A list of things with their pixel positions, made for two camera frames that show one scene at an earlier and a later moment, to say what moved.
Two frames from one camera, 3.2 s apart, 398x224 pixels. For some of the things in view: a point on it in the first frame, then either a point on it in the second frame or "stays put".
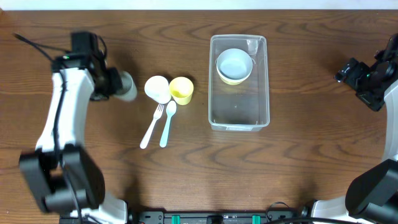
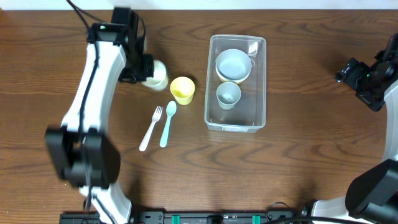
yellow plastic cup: (181, 89) stays put
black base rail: (217, 216) stays put
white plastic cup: (157, 88) to (160, 80)
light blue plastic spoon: (171, 109) stays put
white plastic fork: (157, 114) stays put
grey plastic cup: (128, 90) to (228, 94)
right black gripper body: (348, 74) stays put
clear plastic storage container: (239, 85) stays put
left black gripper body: (115, 81) to (147, 69)
